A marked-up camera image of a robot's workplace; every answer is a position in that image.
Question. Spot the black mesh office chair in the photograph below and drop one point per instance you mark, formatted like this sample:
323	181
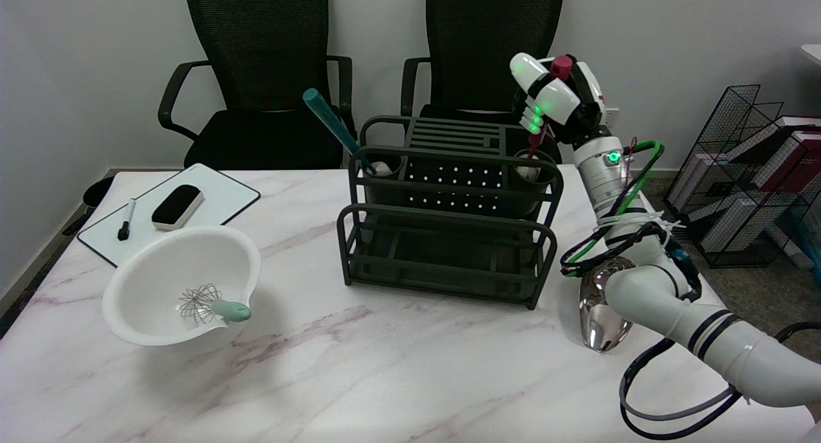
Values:
263	45
481	39

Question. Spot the teal object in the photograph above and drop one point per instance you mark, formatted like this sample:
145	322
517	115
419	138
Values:
809	244

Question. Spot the white table corner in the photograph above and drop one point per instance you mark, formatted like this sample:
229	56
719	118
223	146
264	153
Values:
813	53

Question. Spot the black white board eraser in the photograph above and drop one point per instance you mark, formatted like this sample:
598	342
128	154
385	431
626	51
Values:
176	206

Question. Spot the teal sponge bottle brush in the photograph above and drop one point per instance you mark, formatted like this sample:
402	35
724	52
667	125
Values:
328	121

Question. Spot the white maroon book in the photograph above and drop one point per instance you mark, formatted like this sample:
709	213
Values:
786	125

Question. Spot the white wall outlet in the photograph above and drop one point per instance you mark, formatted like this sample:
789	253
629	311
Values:
614	113

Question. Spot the black whiteboard marker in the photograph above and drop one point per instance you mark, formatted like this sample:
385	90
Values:
126	225

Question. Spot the white mixing bowl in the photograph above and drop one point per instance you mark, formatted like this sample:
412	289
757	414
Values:
160	270

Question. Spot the dark green dish rack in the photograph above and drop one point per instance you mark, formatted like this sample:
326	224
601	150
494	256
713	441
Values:
442	254

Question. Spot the red book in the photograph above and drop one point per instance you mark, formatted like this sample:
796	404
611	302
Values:
802	161

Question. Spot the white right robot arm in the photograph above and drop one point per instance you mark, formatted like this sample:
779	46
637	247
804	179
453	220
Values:
648	302

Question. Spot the shiny metal scoop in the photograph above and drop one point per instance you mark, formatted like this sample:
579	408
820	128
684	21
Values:
600	327

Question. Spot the black chair base foot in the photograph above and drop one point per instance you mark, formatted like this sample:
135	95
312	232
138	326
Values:
97	192

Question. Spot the small white whiteboard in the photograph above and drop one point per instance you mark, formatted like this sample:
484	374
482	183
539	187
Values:
221	196

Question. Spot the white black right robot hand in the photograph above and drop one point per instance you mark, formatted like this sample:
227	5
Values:
558	100

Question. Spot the pink sponge bottle brush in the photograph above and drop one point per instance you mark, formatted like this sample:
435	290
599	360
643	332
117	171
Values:
561	65

